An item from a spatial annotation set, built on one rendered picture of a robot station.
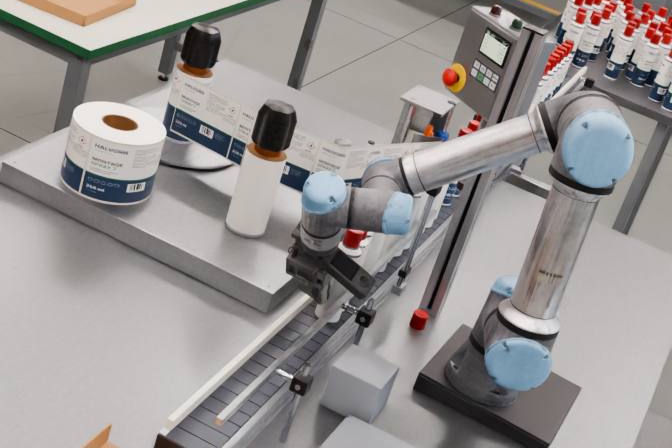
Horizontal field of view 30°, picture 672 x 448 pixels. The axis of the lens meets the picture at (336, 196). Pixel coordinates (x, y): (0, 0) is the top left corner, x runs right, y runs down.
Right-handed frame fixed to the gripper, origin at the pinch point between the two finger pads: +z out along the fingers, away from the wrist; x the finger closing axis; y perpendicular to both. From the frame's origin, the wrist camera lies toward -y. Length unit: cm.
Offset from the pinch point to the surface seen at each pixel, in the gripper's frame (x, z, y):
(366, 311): 0.9, -4.6, -9.2
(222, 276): 1.3, 7.5, 22.8
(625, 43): -217, 114, -11
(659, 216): -277, 266, -45
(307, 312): 1.0, 5.8, 3.2
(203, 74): -47, 12, 58
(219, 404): 35.8, -14.1, 1.8
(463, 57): -56, -18, -1
